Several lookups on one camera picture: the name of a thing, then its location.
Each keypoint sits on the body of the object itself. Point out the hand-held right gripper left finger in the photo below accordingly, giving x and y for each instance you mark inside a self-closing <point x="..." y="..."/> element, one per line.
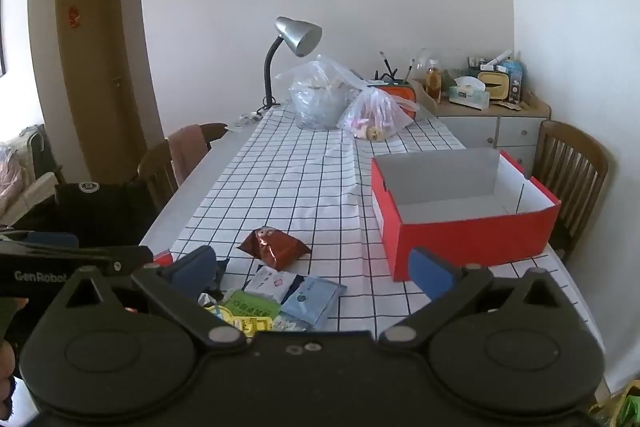
<point x="192" y="268"/>

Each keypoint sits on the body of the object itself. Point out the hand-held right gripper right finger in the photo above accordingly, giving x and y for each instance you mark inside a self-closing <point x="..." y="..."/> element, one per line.
<point x="431" y="276"/>

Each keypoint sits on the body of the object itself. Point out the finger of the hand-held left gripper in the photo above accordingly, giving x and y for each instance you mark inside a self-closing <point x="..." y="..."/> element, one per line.
<point x="125" y="259"/>
<point x="47" y="239"/>

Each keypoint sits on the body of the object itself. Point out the red cardboard box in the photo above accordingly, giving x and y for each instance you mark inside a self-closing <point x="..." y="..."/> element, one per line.
<point x="465" y="227"/>

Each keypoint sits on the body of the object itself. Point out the green snack packet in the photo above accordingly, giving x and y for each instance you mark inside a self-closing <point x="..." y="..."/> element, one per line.
<point x="252" y="304"/>

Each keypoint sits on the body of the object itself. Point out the yellow snack packet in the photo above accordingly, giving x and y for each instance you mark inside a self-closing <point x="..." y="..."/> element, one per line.
<point x="245" y="324"/>

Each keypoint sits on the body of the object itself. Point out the white blue snack packet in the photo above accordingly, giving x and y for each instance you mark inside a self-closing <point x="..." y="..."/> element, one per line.
<point x="272" y="283"/>

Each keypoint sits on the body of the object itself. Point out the dark red snack packet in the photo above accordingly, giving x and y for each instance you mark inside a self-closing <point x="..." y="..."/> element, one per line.
<point x="274" y="247"/>

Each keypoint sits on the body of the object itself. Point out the light blue snack packet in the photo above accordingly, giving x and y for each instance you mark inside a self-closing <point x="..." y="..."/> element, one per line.
<point x="314" y="299"/>

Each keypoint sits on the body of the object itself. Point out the black bag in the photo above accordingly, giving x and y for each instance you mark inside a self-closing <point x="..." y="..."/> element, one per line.
<point x="100" y="212"/>

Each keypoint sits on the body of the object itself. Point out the cloth covered sofa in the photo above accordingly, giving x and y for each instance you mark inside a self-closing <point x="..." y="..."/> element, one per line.
<point x="22" y="177"/>

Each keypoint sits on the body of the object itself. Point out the wooden chair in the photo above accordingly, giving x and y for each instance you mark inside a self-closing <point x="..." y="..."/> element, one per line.
<point x="570" y="167"/>
<point x="155" y="177"/>

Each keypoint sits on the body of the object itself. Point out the pink cloth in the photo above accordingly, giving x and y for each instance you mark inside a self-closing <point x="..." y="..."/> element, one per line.
<point x="187" y="152"/>

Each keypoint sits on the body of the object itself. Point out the checkered tablecloth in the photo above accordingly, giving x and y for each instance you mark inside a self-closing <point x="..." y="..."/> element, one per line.
<point x="300" y="177"/>

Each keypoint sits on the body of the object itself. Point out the white wooden cabinet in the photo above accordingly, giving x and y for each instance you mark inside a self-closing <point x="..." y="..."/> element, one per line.
<point x="500" y="132"/>

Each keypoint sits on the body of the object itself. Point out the pink plastic bag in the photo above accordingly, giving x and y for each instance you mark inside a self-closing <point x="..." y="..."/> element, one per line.
<point x="375" y="114"/>

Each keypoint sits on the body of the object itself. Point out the wooden door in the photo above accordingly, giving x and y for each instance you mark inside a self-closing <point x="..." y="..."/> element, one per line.
<point x="95" y="72"/>

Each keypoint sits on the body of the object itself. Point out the orange container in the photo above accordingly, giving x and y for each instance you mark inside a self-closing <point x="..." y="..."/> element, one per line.
<point x="402" y="96"/>

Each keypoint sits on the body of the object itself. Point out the green tissue box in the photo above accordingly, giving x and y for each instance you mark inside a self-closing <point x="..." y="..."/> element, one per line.
<point x="467" y="93"/>

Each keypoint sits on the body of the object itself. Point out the amber bottle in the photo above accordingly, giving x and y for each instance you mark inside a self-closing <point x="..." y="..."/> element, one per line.
<point x="433" y="82"/>

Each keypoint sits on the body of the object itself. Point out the pen holder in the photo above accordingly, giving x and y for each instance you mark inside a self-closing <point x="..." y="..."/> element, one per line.
<point x="390" y="74"/>

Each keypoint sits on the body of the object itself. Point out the clear plastic bag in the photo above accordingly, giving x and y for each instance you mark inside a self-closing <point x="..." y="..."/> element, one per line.
<point x="315" y="97"/>

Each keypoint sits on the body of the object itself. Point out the blue patterned box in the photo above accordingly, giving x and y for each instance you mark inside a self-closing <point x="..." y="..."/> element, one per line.
<point x="515" y="79"/>

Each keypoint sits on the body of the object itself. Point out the red door decoration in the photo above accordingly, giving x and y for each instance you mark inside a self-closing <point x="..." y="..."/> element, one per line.
<point x="74" y="17"/>

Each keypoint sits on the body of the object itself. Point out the silver desk lamp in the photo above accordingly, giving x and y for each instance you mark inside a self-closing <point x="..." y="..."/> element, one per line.
<point x="295" y="37"/>

